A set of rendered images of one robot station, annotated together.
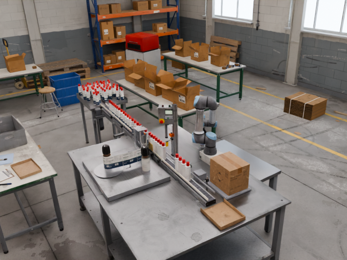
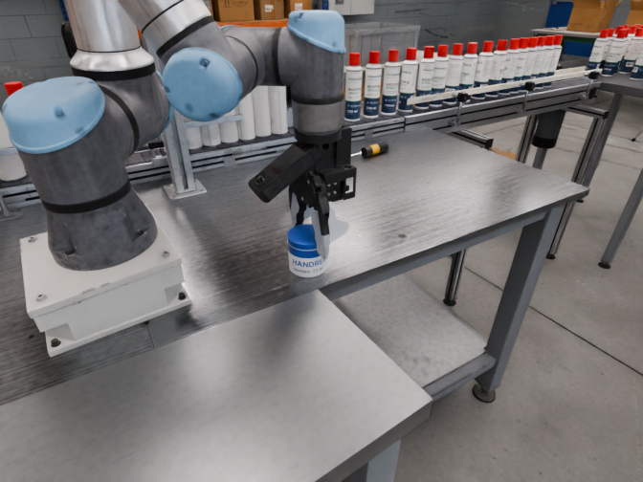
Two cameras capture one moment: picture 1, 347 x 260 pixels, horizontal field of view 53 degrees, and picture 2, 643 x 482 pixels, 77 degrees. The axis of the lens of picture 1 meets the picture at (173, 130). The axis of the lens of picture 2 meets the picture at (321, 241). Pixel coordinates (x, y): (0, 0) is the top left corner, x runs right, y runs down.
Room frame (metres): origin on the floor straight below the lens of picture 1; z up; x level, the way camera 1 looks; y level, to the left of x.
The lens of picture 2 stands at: (3.74, -0.94, 1.26)
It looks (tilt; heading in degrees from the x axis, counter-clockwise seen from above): 32 degrees down; 89
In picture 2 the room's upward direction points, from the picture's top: straight up
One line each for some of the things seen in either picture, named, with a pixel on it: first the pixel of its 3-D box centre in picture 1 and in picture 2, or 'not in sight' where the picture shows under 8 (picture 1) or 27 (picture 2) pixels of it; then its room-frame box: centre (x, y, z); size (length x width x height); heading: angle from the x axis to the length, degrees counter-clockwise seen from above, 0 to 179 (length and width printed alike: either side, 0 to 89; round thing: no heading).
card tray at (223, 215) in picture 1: (222, 213); not in sight; (2.43, -0.40, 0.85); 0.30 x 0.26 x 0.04; 29
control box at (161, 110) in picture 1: (166, 114); not in sight; (3.44, 0.07, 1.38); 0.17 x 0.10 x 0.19; 85
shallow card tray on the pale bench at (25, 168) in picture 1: (26, 168); not in sight; (3.36, 1.65, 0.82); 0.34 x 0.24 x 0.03; 39
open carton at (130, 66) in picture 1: (133, 71); not in sight; (6.65, 0.73, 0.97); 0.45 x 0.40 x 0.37; 125
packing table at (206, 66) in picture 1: (200, 75); not in sight; (8.15, -0.69, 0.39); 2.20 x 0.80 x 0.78; 33
